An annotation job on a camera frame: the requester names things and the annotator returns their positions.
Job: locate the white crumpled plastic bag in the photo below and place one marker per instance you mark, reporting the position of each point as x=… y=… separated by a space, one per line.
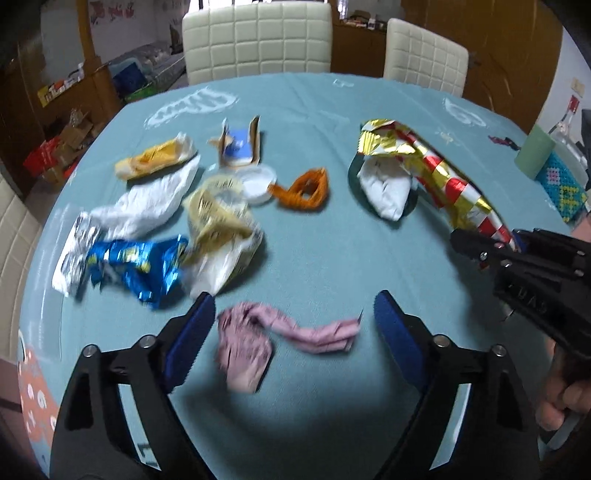
x=138 y=207

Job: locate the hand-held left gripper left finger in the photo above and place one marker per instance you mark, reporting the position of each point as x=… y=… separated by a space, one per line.
x=191 y=341

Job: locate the yellow snack wrapper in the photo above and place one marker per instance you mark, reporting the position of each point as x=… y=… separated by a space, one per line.
x=152 y=159

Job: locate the gold red foil wrapper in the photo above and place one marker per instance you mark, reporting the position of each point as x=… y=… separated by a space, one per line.
x=438 y=175

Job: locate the blue bag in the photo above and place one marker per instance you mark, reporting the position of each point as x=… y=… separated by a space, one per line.
x=129 y=76

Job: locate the orange wrapper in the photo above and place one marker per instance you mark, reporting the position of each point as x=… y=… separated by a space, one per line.
x=323 y=189

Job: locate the small blue white carton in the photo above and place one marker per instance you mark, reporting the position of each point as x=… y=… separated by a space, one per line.
x=238 y=147

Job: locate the colourful crochet cover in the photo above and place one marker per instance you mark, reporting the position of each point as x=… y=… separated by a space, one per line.
x=563 y=189

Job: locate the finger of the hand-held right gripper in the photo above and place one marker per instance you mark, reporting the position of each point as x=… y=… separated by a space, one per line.
x=554 y=244
x=480 y=251

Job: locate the red box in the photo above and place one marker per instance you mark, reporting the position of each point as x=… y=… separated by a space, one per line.
x=41 y=154

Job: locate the cardboard box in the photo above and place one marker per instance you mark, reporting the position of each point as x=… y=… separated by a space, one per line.
x=76 y=129

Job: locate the grey patterned sofa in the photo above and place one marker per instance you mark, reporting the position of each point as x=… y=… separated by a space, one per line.
x=157 y=57

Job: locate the blue foil wrapper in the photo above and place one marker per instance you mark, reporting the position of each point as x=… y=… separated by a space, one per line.
x=138 y=267

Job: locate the white crumpled paper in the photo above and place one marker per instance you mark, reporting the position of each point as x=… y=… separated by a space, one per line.
x=385 y=194

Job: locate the person's right hand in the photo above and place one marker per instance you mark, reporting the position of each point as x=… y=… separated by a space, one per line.
x=556 y=399

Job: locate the silver white wrapper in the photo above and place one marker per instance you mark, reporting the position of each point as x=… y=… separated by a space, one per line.
x=74 y=258

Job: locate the white plastic lid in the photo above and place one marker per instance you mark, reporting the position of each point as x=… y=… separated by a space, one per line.
x=256 y=184

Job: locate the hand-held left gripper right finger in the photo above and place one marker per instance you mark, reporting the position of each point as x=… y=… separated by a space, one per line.
x=397 y=332

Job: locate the teal printed tablecloth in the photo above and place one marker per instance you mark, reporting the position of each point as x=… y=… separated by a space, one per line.
x=323 y=258

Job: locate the cream quilted chair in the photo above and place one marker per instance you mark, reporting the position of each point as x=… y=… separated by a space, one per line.
x=18 y=258
x=258 y=41
x=425 y=60

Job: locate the pale yellow torn wrapper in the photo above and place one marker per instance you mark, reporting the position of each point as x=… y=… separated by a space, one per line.
x=217 y=221

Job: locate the red yellow boxes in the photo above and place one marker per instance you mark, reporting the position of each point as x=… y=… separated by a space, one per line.
x=60 y=87

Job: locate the green cup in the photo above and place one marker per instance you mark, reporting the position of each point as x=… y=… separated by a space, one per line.
x=535 y=152

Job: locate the pink wrapper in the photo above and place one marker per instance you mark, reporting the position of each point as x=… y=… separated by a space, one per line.
x=244 y=355

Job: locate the wooden cabinet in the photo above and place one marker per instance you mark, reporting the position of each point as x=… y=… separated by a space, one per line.
x=27 y=101

